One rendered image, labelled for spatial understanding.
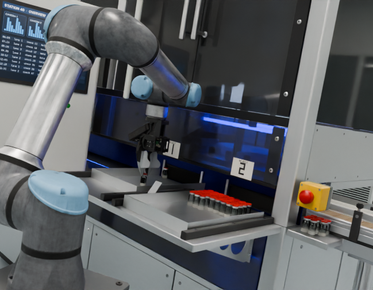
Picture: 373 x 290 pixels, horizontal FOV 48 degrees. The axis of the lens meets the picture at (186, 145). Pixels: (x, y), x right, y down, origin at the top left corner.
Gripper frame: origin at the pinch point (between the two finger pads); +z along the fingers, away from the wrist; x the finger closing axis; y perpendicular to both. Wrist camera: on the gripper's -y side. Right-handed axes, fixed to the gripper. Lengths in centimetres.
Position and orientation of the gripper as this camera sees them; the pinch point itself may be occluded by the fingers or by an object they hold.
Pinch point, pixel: (143, 171)
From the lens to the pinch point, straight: 151.7
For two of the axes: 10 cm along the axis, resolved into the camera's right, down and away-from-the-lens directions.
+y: 7.1, 1.9, -6.8
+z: -1.6, 9.8, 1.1
